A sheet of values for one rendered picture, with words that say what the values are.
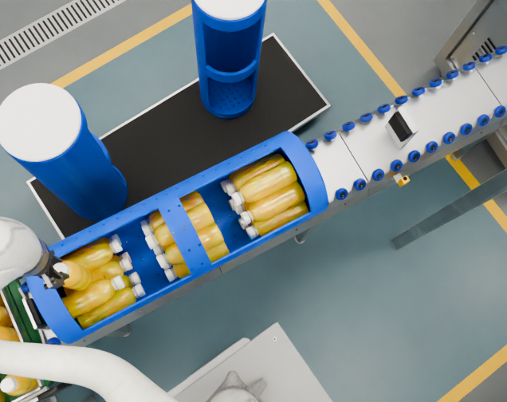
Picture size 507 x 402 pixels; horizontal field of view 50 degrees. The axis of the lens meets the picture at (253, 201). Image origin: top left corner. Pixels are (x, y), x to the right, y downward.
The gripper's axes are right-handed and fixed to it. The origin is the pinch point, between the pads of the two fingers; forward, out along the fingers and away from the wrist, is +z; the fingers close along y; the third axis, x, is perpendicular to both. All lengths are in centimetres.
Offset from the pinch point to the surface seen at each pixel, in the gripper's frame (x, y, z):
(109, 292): -6.2, -7.6, 21.8
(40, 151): -4, 46, 32
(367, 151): -105, -1, 42
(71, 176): -7, 42, 52
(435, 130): -131, -6, 42
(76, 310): 3.9, -8.0, 21.5
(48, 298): 7.5, -3.1, 12.3
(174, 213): -32.8, 2.4, 12.1
